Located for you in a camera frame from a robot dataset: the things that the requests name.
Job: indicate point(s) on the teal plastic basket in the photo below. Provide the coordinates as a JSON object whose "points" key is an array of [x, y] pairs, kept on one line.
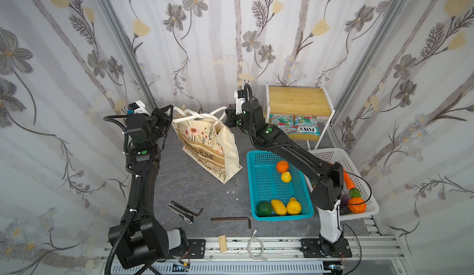
{"points": [[265, 185]]}

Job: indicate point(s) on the orange pumpkin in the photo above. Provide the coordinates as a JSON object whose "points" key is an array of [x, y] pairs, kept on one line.
{"points": [[357, 205]]}

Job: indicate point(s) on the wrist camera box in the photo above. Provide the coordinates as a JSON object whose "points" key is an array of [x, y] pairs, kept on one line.
{"points": [[240, 98], [137, 107]]}

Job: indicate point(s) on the black metal clamp tool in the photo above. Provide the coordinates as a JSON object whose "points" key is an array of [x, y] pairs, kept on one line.
{"points": [[184, 213]]}

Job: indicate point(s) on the small yellow lemon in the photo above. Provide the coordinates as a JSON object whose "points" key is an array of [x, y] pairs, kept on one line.
{"points": [[286, 177]]}

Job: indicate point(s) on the green avocado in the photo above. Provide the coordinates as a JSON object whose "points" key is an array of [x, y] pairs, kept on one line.
{"points": [[264, 209]]}

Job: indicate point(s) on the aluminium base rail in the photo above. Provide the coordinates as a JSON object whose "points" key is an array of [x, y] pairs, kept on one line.
{"points": [[362, 255]]}

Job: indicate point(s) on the Fox's mint blossom candy bag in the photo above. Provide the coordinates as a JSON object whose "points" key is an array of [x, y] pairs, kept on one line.
{"points": [[307, 125]]}

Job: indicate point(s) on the white wooden shelf rack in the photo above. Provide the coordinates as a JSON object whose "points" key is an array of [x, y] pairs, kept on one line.
{"points": [[300, 101]]}

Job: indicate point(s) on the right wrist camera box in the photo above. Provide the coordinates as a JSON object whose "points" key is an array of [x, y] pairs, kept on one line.
{"points": [[240, 98]]}

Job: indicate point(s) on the large yellow citrus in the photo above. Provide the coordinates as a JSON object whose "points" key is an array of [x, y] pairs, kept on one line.
{"points": [[293, 207]]}

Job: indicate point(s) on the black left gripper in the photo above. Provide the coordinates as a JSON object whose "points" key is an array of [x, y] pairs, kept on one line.
{"points": [[163, 117]]}

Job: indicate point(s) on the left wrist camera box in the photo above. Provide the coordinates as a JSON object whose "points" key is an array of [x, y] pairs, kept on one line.
{"points": [[137, 107]]}

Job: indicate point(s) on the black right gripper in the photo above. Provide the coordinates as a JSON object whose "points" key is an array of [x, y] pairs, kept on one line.
{"points": [[230, 116]]}

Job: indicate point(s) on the floral canvas tote bag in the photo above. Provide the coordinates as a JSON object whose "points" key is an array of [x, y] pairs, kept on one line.
{"points": [[208, 141]]}

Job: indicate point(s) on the cherry mint candy bag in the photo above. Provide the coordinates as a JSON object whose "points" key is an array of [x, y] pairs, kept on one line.
{"points": [[284, 122]]}

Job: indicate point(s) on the large black allen key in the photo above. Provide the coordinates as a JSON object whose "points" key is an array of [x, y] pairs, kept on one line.
{"points": [[240, 218]]}

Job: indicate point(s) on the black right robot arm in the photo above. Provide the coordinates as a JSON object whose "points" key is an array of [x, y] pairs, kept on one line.
{"points": [[327, 178]]}

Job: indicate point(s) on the orange tangerine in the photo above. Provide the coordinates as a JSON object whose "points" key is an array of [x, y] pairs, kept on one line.
{"points": [[282, 167]]}

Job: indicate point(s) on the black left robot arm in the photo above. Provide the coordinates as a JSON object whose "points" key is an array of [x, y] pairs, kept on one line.
{"points": [[139, 239]]}

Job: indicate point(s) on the small wooden block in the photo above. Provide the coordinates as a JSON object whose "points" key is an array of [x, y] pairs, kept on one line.
{"points": [[222, 239]]}

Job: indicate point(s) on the orange carrot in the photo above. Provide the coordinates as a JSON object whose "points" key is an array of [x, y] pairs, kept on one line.
{"points": [[348, 181]]}

